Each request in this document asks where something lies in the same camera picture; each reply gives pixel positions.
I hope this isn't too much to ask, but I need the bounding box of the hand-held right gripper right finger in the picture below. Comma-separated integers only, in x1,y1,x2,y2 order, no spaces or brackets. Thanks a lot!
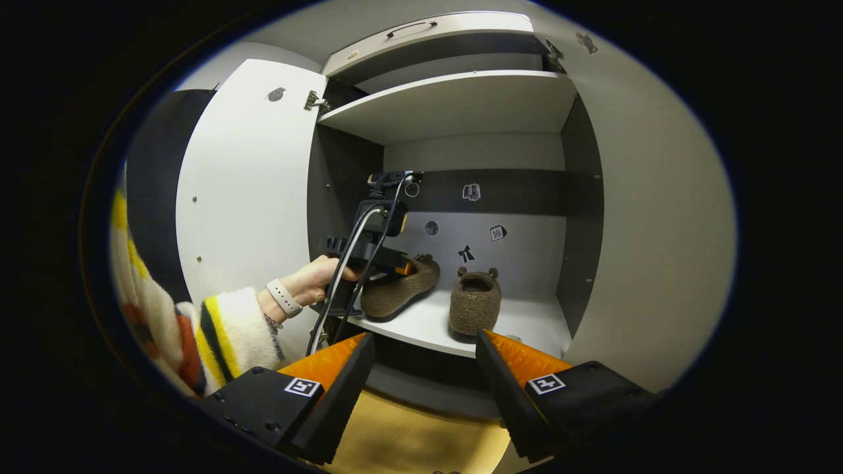
476,329,659,461

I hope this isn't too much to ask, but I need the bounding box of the white wrist watch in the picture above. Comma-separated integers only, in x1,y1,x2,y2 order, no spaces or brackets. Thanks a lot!
265,278,304,318

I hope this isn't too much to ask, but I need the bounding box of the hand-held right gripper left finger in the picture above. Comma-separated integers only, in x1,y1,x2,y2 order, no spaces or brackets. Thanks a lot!
198,332,376,465

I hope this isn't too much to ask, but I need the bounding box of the white shoe cabinet door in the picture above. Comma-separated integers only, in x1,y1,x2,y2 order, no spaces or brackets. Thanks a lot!
527,0,737,394
175,58,328,369

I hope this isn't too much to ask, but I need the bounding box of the brown fuzzy shoe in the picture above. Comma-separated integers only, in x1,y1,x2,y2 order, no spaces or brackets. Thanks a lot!
450,267,503,336
361,253,441,322

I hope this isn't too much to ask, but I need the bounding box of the black cable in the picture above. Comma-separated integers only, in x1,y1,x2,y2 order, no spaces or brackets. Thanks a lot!
329,172,412,346

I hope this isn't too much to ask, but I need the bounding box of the white shoe cabinet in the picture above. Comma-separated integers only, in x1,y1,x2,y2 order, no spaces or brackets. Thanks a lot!
175,10,737,422

